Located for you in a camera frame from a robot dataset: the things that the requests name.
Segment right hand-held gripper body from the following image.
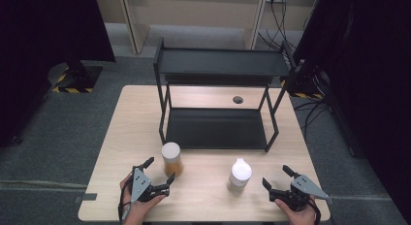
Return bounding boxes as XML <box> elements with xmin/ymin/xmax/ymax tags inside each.
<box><xmin>269</xmin><ymin>174</ymin><xmax>331</xmax><ymax>212</ymax></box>

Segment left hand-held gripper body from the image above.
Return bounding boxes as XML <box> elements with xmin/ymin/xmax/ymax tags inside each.
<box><xmin>130</xmin><ymin>166</ymin><xmax>172</xmax><ymax>204</ymax></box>

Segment orange spice jar white lid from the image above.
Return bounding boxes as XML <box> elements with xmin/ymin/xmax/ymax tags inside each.
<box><xmin>161</xmin><ymin>142</ymin><xmax>184</xmax><ymax>177</ymax></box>

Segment white jar with yellow button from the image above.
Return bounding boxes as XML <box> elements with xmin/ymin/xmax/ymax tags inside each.
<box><xmin>226</xmin><ymin>158</ymin><xmax>253</xmax><ymax>193</ymax></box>

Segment black two-tier metal shelf rack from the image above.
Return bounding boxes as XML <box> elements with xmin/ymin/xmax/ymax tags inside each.
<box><xmin>153</xmin><ymin>37</ymin><xmax>297</xmax><ymax>153</ymax></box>

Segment person's right hand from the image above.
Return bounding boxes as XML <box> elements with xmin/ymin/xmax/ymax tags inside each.
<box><xmin>274</xmin><ymin>195</ymin><xmax>320</xmax><ymax>225</ymax></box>

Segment person's left hand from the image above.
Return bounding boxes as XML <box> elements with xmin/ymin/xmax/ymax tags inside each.
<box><xmin>119</xmin><ymin>175</ymin><xmax>168</xmax><ymax>225</ymax></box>

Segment hazard-striped black stand base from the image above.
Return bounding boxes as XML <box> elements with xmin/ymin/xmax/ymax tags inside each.
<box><xmin>280</xmin><ymin>58</ymin><xmax>326</xmax><ymax>100</ymax></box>
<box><xmin>47</xmin><ymin>61</ymin><xmax>104</xmax><ymax>94</ymax></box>

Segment black curtain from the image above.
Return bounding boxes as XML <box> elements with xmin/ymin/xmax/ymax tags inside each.
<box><xmin>292</xmin><ymin>0</ymin><xmax>411</xmax><ymax>225</ymax></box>
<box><xmin>0</xmin><ymin>0</ymin><xmax>116</xmax><ymax>148</ymax></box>

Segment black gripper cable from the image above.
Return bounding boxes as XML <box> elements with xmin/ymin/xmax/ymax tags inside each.
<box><xmin>117</xmin><ymin>176</ymin><xmax>134</xmax><ymax>225</ymax></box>
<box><xmin>306</xmin><ymin>196</ymin><xmax>322</xmax><ymax>225</ymax></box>

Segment black floor cables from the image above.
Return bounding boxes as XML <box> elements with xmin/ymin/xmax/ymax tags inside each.
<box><xmin>292</xmin><ymin>98</ymin><xmax>332</xmax><ymax>140</ymax></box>

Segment bundle of black cables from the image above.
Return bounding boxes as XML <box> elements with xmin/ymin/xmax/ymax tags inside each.
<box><xmin>257</xmin><ymin>0</ymin><xmax>296</xmax><ymax>52</ymax></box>

